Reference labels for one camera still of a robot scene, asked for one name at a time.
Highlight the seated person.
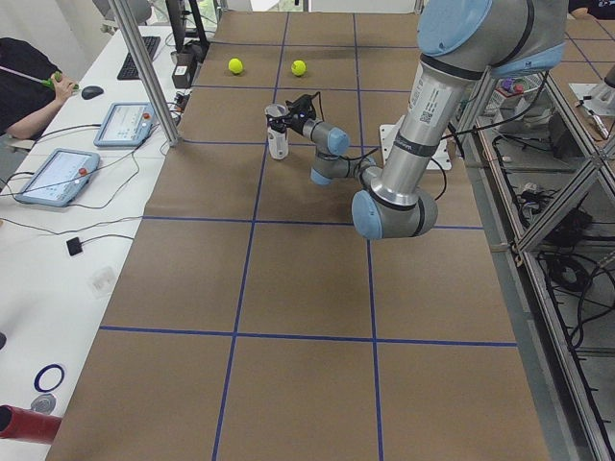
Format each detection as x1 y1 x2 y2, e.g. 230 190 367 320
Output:
1 37 79 139

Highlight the Wilson tennis ball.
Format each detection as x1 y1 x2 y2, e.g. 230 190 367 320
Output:
228 58 244 75

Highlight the near teach pendant tablet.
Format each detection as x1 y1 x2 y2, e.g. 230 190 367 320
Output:
14 148 100 207

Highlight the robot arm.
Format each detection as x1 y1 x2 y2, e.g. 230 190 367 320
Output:
265 1 568 240

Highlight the black box with label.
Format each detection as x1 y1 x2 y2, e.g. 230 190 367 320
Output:
171 41 207 89

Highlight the white tennis ball can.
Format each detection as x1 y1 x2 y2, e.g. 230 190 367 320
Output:
264 104 289 160

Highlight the blue tape roll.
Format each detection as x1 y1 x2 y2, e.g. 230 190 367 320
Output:
33 363 65 394

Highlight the far teach pendant tablet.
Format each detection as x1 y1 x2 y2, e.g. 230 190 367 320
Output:
93 102 157 148

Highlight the black keyboard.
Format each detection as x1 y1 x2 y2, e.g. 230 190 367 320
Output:
116 36 162 82

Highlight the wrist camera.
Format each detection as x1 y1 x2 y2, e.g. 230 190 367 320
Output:
286 93 317 119

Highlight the black computer mouse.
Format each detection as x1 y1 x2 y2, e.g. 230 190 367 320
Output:
81 85 105 101

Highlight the aluminium frame post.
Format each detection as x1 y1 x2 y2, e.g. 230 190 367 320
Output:
109 0 180 147

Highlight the grey metal disc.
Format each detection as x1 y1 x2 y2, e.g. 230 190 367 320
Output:
30 393 57 415

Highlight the small black square device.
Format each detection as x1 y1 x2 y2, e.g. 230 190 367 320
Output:
66 237 83 256

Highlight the Roland Garros tennis ball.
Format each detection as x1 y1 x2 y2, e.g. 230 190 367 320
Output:
291 60 307 77

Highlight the monitor stand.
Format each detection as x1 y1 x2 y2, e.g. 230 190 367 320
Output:
165 0 209 59

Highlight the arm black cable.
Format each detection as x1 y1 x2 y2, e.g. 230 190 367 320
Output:
343 71 549 201

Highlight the aluminium frame rack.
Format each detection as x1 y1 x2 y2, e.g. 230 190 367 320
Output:
460 18 615 461

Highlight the red cylinder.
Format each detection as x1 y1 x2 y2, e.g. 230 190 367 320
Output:
1 405 62 445

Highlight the teach pendant tablet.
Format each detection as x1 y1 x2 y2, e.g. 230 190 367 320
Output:
93 102 157 148
14 148 100 207

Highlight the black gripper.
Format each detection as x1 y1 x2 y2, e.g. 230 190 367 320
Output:
267 112 307 136

